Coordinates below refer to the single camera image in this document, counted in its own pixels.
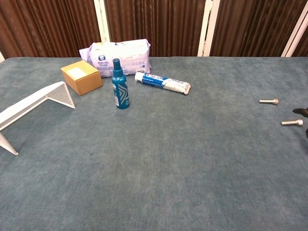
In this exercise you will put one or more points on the white mesh metal rack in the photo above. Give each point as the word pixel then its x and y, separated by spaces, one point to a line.
pixel 24 106

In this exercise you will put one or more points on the silver bolt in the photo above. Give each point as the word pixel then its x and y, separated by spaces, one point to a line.
pixel 290 123
pixel 267 101

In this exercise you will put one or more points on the white partition post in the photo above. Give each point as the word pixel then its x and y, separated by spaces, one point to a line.
pixel 1 57
pixel 294 36
pixel 101 21
pixel 209 26

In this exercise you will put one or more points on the white blue toothpaste tube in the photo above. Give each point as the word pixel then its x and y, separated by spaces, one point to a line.
pixel 163 82

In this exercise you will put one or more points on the blue spray bottle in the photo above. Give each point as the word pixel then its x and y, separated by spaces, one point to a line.
pixel 120 91

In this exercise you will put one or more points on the brown pleated curtain panel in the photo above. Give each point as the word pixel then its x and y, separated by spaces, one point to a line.
pixel 48 26
pixel 156 24
pixel 303 45
pixel 252 26

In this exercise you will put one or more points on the brown cardboard box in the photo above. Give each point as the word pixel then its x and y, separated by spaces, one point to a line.
pixel 84 81

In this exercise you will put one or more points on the teal felt table cover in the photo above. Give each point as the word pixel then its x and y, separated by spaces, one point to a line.
pixel 168 156

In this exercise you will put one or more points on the purple white tissue pack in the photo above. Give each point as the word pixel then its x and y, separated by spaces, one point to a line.
pixel 120 53

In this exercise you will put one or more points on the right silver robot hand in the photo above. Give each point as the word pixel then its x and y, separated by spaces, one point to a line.
pixel 300 111

